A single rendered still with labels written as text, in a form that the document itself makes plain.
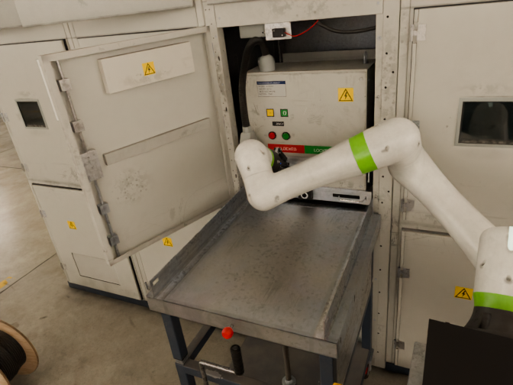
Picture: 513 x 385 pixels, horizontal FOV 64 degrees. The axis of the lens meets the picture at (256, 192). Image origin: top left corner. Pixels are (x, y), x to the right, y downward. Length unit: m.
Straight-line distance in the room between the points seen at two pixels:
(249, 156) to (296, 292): 0.44
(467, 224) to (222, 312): 0.72
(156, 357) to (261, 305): 1.23
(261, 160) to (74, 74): 0.64
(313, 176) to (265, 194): 0.16
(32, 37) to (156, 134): 0.95
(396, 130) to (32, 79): 1.80
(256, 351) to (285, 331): 0.89
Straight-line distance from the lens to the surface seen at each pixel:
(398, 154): 1.17
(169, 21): 1.75
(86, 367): 2.51
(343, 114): 1.58
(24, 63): 2.38
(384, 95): 1.49
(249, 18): 1.58
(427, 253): 1.71
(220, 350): 2.32
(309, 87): 1.58
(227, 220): 1.68
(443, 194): 1.26
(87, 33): 2.05
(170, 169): 1.64
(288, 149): 1.69
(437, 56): 1.43
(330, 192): 1.70
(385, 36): 1.45
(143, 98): 1.53
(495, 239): 1.04
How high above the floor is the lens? 1.68
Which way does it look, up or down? 26 degrees down
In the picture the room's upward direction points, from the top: 7 degrees counter-clockwise
